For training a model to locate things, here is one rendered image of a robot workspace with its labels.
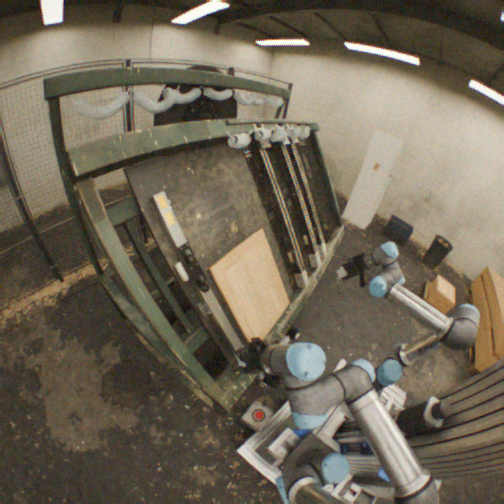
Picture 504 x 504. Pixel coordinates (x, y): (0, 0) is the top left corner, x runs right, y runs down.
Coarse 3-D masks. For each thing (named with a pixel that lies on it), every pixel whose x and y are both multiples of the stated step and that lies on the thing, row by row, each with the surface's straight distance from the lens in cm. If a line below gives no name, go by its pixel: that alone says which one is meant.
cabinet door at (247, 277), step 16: (256, 240) 117; (224, 256) 101; (240, 256) 107; (256, 256) 117; (272, 256) 128; (224, 272) 100; (240, 272) 108; (256, 272) 117; (272, 272) 128; (224, 288) 100; (240, 288) 108; (256, 288) 118; (272, 288) 130; (240, 304) 110; (256, 304) 119; (272, 304) 131; (240, 320) 111; (256, 320) 121; (272, 320) 133; (256, 336) 124
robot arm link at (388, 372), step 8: (384, 360) 116; (392, 360) 112; (376, 368) 113; (384, 368) 108; (392, 368) 110; (400, 368) 113; (376, 376) 110; (384, 376) 107; (392, 376) 109; (400, 376) 112; (376, 384) 113; (384, 384) 110; (392, 384) 112
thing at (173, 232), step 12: (156, 204) 83; (168, 204) 84; (168, 228) 82; (180, 228) 85; (180, 240) 84; (192, 276) 87; (204, 300) 93; (216, 300) 95; (216, 312) 96; (216, 324) 102; (228, 324) 103; (228, 336) 104
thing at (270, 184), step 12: (276, 132) 126; (252, 144) 133; (264, 144) 129; (252, 156) 134; (264, 156) 133; (264, 168) 130; (264, 180) 132; (276, 180) 135; (276, 192) 131; (276, 204) 133; (276, 216) 136; (288, 216) 138; (288, 228) 136; (288, 240) 140; (288, 252) 144; (300, 264) 147; (300, 276) 152
